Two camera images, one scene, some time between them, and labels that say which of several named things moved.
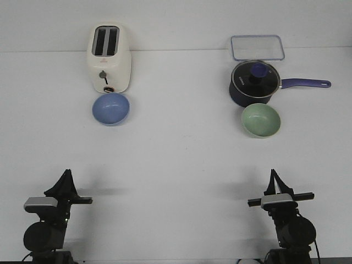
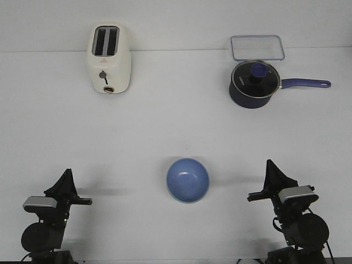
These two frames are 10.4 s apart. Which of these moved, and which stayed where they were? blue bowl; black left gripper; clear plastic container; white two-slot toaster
Moved: blue bowl
Stayed: black left gripper; white two-slot toaster; clear plastic container
